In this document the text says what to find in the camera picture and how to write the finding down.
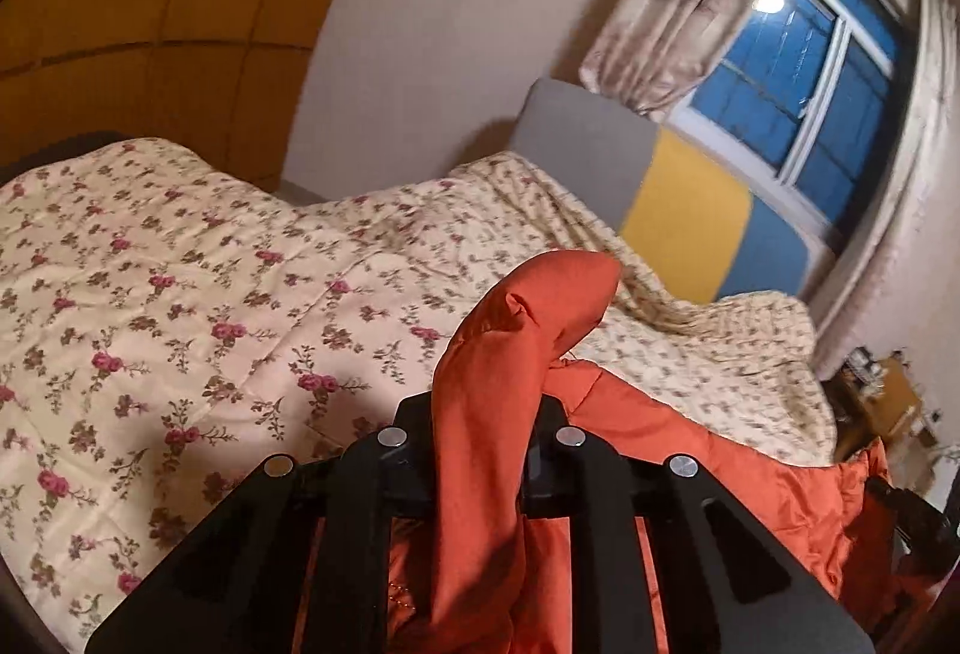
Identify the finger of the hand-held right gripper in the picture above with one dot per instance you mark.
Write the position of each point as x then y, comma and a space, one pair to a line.
911, 519

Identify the white framed window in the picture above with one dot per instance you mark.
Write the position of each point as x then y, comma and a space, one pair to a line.
810, 69

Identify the grey yellow blue headboard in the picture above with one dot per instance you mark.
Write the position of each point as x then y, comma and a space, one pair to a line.
675, 211

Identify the orange quilted jacket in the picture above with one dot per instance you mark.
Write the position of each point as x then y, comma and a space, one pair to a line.
487, 399

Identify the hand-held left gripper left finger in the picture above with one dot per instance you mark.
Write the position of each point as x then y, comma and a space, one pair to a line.
409, 466

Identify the wooden bedside table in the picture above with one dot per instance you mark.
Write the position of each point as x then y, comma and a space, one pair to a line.
896, 399

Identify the long patterned beige curtain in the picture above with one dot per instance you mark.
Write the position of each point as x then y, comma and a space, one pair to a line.
907, 211

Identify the floral quilt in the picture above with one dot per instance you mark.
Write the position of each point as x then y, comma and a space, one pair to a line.
225, 294

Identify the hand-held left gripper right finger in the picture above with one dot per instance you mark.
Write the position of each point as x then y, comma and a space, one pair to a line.
555, 474

